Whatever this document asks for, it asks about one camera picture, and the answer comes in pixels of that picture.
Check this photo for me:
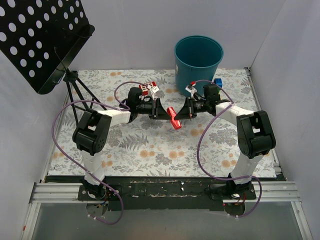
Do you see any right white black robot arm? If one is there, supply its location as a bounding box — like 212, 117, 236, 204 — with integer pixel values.
175, 81, 276, 199

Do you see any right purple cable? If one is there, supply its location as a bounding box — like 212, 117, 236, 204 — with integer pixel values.
192, 79, 263, 218

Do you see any teal plastic trash bin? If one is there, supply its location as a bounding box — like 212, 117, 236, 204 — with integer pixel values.
174, 35, 224, 97

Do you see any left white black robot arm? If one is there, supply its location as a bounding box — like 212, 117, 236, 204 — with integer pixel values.
72, 86, 171, 200

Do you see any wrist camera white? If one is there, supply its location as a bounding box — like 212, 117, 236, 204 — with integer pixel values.
148, 86, 160, 98
185, 81, 197, 98

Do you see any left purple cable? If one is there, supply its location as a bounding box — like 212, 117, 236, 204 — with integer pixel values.
51, 81, 151, 225

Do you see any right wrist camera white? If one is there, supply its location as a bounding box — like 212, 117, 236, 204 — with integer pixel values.
185, 81, 197, 98

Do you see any purple cable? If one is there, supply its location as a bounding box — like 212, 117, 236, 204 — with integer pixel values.
51, 81, 151, 225
192, 79, 263, 218

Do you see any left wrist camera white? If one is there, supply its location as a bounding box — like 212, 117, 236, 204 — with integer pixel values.
148, 86, 160, 98

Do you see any red plastic trash bag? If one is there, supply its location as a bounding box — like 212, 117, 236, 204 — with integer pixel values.
166, 106, 182, 130

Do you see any floral patterned table mat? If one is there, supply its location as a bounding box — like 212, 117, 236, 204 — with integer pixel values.
47, 69, 276, 178

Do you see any aluminium frame rail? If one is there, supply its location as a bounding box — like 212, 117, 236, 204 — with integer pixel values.
22, 80, 312, 240

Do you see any colourful toy block car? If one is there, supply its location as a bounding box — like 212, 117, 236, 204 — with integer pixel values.
213, 78, 223, 93

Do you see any red white window toy block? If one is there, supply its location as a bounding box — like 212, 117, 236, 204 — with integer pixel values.
139, 81, 157, 96

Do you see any black perforated music stand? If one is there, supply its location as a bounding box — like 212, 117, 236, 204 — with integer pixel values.
0, 0, 111, 128

